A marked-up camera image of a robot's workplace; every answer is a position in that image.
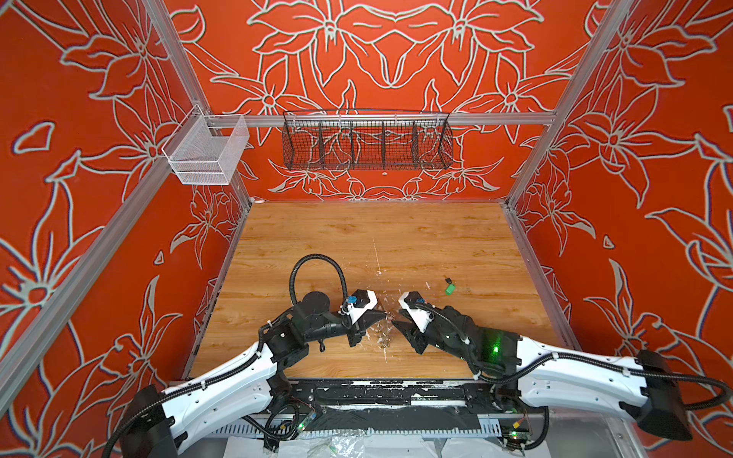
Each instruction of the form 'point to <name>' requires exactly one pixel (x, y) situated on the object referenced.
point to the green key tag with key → (450, 288)
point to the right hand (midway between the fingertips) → (394, 313)
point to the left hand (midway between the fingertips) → (384, 311)
